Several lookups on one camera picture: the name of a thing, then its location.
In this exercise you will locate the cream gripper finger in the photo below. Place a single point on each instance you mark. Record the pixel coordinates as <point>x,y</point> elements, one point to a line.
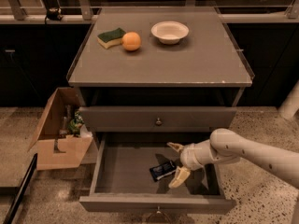
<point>176,146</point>
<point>181,175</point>

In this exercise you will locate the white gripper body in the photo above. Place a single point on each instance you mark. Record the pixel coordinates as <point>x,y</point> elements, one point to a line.
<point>189,157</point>

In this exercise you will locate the dark blue rxbar packet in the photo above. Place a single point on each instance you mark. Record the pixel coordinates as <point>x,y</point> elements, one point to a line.
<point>162,170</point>

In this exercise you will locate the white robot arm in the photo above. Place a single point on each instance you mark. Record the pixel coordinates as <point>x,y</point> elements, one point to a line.
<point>261,207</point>

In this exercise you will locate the round brass drawer knob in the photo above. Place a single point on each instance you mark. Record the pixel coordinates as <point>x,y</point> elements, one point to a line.
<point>158,122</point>

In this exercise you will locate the brass lower drawer knob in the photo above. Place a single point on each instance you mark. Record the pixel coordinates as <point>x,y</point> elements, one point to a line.
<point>158,217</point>

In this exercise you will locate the open grey middle drawer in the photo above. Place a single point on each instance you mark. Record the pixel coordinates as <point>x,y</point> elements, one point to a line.
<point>122,181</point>

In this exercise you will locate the grey drawer cabinet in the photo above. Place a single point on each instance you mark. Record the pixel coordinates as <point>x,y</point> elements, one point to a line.
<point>203,69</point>

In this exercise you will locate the closed grey top drawer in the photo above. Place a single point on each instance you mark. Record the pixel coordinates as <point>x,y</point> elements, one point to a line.
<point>176,119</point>

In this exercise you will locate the green snack bag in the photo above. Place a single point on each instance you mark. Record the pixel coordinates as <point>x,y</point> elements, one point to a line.
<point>76,123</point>

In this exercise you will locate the white paper bowl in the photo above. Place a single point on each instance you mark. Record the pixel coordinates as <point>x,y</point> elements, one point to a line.
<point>169,32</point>

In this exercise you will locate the orange fruit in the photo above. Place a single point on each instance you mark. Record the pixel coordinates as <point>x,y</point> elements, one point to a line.
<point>131,41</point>

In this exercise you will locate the open cardboard box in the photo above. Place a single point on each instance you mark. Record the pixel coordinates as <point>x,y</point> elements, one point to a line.
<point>56,147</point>

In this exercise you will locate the green yellow sponge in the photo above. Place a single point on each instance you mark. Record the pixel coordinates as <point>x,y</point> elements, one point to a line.
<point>111,38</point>

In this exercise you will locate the black bar on floor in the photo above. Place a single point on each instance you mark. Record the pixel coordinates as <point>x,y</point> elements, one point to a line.
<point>18,192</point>

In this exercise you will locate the black device on ledge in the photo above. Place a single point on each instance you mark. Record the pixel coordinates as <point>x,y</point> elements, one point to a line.
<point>54,14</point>

